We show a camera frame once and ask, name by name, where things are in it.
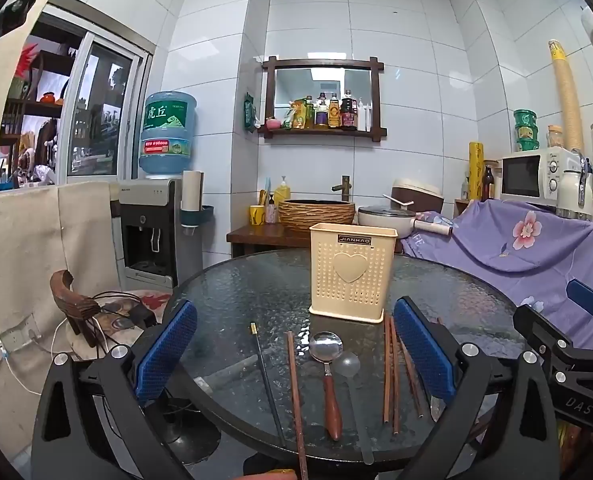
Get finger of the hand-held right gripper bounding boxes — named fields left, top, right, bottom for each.
left=513, top=304, right=579, bottom=362
left=566, top=279, right=593, bottom=322

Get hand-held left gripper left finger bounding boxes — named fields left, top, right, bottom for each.
left=31, top=300, right=200, bottom=480

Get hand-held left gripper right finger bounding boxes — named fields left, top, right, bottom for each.
left=391, top=296, right=560, bottom=480

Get brown wooden chopstick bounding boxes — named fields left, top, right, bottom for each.
left=389, top=316, right=402, bottom=436
left=286, top=331, right=310, bottom=480
left=383, top=316, right=393, bottom=424
left=397, top=334, right=425, bottom=419

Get clear plastic spoon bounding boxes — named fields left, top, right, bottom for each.
left=333, top=352, right=375, bottom=465

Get metal spoon with wooden handle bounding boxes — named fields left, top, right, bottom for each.
left=309, top=332, right=345, bottom=442

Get cream perforated utensil holder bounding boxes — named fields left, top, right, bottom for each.
left=309, top=222, right=400, bottom=324

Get black chopstick with gold tip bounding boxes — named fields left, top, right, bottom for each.
left=249, top=323, right=288, bottom=447

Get cat print cushion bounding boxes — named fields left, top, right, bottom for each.
left=66, top=289, right=173, bottom=361

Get purple floral cloth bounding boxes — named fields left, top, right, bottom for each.
left=401, top=198, right=593, bottom=352

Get dark wooden chair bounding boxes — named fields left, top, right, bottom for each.
left=50, top=269, right=103, bottom=349

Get white kettle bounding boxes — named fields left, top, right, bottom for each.
left=555, top=157, right=593, bottom=219

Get grey water dispenser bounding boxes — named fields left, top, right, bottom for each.
left=118, top=177, right=205, bottom=289

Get white microwave oven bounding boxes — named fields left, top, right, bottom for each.
left=499, top=148, right=585, bottom=206

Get white pan with lid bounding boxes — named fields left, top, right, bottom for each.
left=357, top=204, right=455, bottom=239

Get dark wooden counter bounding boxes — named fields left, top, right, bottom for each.
left=226, top=223, right=403, bottom=260

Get brown and white rice cooker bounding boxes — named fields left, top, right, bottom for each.
left=382, top=177, right=445, bottom=214

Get yellow roll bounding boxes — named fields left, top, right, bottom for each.
left=468, top=141, right=485, bottom=201

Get beige cloth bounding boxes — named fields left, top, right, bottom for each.
left=0, top=180, right=123, bottom=453

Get woven pattern wash basin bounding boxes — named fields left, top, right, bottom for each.
left=278, top=199, right=356, bottom=234

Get stack of green noodle cups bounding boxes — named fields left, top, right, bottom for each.
left=513, top=108, right=541, bottom=153

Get tall sleeve of paper cups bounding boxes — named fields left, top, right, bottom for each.
left=548, top=39, right=585, bottom=151

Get blue water jug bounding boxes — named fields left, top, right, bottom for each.
left=137, top=90, right=198, bottom=179

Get sliding window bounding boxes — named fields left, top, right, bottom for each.
left=0, top=4, right=156, bottom=193

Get green hanging packet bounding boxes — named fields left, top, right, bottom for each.
left=243, top=92, right=258, bottom=134

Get large dark soy sauce bottle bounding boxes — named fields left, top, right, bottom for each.
left=340, top=89, right=358, bottom=130

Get green yellow seasoning packet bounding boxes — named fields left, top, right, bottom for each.
left=283, top=102, right=305, bottom=129

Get black cables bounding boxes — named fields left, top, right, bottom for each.
left=91, top=290, right=158, bottom=333

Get white charging cable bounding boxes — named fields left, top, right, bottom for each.
left=4, top=317, right=110, bottom=396

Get wall power socket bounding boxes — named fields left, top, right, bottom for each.
left=0, top=327, right=42, bottom=361

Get dark wooden wall shelf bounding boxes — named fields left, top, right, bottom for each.
left=257, top=56, right=388, bottom=144

